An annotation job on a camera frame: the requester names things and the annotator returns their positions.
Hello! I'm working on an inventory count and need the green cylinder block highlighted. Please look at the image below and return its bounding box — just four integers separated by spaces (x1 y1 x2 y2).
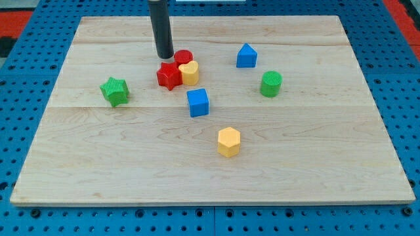
260 71 283 98

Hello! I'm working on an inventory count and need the red cylinder block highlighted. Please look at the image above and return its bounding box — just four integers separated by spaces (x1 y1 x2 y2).
173 49 194 67

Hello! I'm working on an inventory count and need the green star block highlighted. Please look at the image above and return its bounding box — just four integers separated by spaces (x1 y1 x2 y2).
100 77 129 107

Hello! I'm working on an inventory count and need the light wooden board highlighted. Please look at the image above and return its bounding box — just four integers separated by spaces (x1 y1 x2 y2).
10 16 415 207

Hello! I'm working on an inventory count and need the yellow hexagon block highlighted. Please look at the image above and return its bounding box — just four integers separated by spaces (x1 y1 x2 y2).
217 127 241 158

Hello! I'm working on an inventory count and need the red star block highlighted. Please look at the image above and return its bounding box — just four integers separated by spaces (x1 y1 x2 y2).
156 62 182 90

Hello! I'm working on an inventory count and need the yellow heart block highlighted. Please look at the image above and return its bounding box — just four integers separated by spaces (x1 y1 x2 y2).
178 60 200 86

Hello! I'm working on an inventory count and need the blue cube block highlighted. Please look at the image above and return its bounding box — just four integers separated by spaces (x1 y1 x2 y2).
186 88 209 117

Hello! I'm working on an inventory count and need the blue triangle block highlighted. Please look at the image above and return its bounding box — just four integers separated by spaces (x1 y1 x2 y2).
236 43 258 68

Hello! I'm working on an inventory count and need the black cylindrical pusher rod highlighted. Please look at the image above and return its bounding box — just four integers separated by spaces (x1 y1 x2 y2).
147 0 174 59

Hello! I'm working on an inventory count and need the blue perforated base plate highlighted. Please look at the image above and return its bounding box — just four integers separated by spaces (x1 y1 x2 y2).
1 1 419 235

